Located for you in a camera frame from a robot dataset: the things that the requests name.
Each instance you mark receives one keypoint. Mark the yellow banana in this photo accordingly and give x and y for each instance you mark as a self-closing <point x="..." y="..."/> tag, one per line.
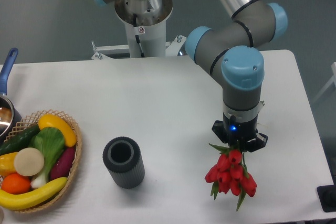
<point x="32" y="198"/>

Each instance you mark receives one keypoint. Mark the dark grey ribbed vase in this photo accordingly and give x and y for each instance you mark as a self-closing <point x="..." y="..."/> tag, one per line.
<point x="123" y="159"/>

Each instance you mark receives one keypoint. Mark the beige round disc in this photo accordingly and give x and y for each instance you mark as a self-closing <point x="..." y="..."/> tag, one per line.
<point x="28" y="161"/>

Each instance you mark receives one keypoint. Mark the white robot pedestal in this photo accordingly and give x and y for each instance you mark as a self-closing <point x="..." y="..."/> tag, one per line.
<point x="145" y="27"/>

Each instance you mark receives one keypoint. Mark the green bok choy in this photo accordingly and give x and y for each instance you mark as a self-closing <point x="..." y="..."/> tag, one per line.
<point x="51" y="143"/>

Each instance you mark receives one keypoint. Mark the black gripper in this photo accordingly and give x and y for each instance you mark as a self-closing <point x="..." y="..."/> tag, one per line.
<point x="239" y="128"/>

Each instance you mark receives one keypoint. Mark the purple sweet potato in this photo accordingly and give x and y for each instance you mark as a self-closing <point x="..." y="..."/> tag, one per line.
<point x="63" y="165"/>

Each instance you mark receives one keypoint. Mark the yellow pepper left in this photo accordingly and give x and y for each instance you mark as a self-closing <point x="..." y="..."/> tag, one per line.
<point x="7" y="164"/>

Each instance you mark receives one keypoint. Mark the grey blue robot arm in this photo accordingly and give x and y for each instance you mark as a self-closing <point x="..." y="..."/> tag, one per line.
<point x="230" y="56"/>

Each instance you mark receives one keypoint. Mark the woven wicker basket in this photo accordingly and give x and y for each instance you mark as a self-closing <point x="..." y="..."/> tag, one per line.
<point x="32" y="120"/>

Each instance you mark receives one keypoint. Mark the green cucumber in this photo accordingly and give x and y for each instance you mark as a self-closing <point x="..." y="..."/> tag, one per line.
<point x="20" y="140"/>

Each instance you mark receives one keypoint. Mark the red tulip bouquet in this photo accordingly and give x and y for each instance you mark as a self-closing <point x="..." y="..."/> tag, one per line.
<point x="230" y="174"/>

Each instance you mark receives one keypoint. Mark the orange fruit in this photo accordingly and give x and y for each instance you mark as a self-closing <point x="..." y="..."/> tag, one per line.
<point x="16" y="184"/>

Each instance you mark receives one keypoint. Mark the black device at right edge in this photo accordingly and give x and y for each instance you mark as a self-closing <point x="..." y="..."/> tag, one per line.
<point x="326" y="196"/>

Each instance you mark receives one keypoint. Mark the blue handled saucepan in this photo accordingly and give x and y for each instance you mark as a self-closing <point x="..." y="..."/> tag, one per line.
<point x="9" y="115"/>

